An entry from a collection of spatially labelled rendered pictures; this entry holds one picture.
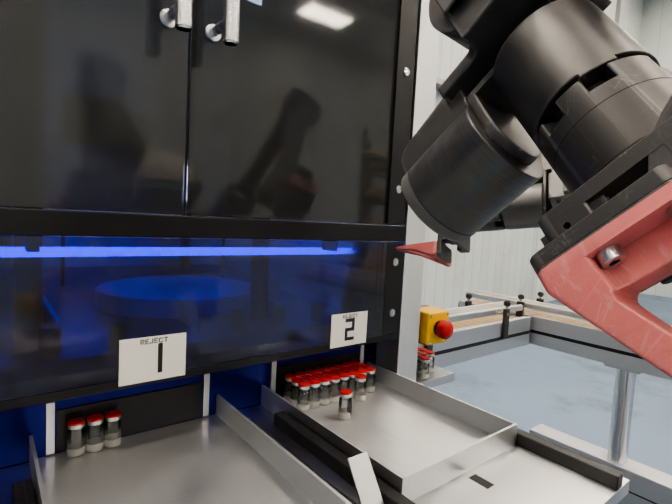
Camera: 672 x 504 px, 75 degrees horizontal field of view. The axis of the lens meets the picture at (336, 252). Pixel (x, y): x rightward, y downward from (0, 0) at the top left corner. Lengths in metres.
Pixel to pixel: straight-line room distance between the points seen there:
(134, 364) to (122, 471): 0.14
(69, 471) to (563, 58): 0.67
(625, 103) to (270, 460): 0.58
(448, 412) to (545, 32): 0.70
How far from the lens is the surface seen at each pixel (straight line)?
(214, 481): 0.64
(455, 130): 0.26
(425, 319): 0.96
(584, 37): 0.24
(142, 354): 0.64
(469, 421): 0.83
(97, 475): 0.68
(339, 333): 0.79
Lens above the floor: 1.22
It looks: 4 degrees down
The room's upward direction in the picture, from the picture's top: 3 degrees clockwise
